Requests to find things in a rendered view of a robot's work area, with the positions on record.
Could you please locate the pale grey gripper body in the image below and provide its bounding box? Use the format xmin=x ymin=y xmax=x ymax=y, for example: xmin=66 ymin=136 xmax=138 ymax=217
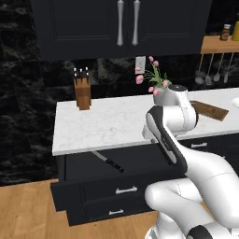
xmin=142 ymin=123 xmax=161 ymax=145

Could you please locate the brown wooden cutting board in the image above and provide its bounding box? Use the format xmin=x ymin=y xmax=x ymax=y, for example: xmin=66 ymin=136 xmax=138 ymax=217
xmin=189 ymin=100 xmax=230 ymax=122

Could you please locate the black drawer front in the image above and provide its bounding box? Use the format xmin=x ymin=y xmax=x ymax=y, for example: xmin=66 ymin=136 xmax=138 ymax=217
xmin=179 ymin=133 xmax=239 ymax=164
xmin=65 ymin=203 xmax=159 ymax=227

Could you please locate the wooden knife block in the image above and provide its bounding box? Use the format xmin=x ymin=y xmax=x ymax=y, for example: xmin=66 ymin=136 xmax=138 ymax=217
xmin=73 ymin=76 xmax=92 ymax=111

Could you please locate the open black drawer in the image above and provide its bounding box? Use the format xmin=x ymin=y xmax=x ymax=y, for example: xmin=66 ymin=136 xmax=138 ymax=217
xmin=49 ymin=145 xmax=189 ymax=213

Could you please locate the white vase with pink flowers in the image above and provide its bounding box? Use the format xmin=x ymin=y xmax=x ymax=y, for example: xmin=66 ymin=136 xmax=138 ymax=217
xmin=134 ymin=55 xmax=173 ymax=106

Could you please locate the hanging silver ladle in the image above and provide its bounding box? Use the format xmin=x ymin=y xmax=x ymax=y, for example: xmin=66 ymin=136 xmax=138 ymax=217
xmin=194 ymin=52 xmax=205 ymax=86

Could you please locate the hanging silver spoon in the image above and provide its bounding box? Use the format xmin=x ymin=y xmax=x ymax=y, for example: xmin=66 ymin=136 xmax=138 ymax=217
xmin=204 ymin=52 xmax=215 ymax=87
xmin=213 ymin=52 xmax=225 ymax=83

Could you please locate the hanging silver spatula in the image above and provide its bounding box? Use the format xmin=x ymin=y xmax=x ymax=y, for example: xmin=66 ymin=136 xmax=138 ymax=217
xmin=222 ymin=52 xmax=234 ymax=85

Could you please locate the black cupboard door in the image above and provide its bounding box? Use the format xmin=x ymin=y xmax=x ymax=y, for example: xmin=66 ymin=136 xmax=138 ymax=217
xmin=30 ymin=0 xmax=128 ymax=62
xmin=126 ymin=0 xmax=214 ymax=58

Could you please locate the brown jar with lid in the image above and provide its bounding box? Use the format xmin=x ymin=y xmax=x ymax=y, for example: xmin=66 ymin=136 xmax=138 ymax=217
xmin=219 ymin=23 xmax=232 ymax=42

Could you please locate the yellow bottle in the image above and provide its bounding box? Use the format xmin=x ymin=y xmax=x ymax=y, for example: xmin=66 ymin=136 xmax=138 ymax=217
xmin=231 ymin=21 xmax=239 ymax=42

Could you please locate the black-handled kitchen knife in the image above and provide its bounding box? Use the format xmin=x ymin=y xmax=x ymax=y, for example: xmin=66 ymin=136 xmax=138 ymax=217
xmin=91 ymin=150 xmax=125 ymax=174

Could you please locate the silver drawer handle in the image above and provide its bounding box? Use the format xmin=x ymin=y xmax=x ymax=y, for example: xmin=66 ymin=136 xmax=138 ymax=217
xmin=107 ymin=208 xmax=125 ymax=217
xmin=115 ymin=185 xmax=138 ymax=195
xmin=190 ymin=141 xmax=208 ymax=149

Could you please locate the white wall socket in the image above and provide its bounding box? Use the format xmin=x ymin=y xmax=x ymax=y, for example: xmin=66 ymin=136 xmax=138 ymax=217
xmin=134 ymin=55 xmax=147 ymax=76

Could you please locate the wooden wall shelf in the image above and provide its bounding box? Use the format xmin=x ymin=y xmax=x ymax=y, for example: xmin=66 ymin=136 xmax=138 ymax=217
xmin=200 ymin=35 xmax=239 ymax=55

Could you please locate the silver cupboard handle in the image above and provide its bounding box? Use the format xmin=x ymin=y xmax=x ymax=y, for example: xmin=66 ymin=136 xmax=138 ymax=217
xmin=131 ymin=0 xmax=141 ymax=47
xmin=116 ymin=0 xmax=125 ymax=48

